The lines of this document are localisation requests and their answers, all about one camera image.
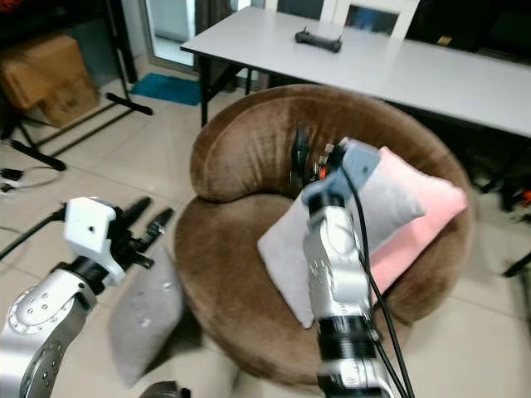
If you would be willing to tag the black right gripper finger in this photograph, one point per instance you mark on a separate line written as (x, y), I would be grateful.
(300, 153)

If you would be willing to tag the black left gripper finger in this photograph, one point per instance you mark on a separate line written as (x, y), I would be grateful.
(161, 225)
(138, 207)

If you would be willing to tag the grey square pillow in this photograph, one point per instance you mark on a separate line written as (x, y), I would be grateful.
(286, 249)
(145, 319)

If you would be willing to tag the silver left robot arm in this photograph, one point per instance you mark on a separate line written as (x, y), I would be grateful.
(33, 332)

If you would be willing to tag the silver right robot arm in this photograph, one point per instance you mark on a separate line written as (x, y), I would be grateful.
(336, 274)

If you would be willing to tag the brown round plush sofa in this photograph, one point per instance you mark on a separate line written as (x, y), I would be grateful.
(241, 141)

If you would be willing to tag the pink pillow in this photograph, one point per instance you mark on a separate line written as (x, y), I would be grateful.
(423, 215)

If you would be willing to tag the blue floor mat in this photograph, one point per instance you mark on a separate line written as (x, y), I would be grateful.
(166, 88)

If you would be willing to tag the white long table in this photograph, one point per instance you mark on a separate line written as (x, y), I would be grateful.
(398, 70)

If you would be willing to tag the black remote controller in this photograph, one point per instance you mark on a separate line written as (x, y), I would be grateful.
(318, 39)

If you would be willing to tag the white power strip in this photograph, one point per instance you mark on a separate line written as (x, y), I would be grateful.
(12, 176)

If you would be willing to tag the white chair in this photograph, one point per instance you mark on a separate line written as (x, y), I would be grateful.
(336, 10)

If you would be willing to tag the dark robot foot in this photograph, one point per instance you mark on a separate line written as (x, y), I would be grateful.
(164, 390)

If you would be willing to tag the brown cardboard box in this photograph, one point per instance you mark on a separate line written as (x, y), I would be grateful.
(50, 79)

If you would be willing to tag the dark grey curtain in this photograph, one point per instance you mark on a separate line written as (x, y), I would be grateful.
(213, 15)

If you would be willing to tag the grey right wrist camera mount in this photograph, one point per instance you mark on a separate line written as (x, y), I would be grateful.
(357, 166)

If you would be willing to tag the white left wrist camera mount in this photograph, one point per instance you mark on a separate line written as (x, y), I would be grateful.
(90, 228)

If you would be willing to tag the black metal rack frame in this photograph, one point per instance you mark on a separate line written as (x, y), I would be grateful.
(129, 104)

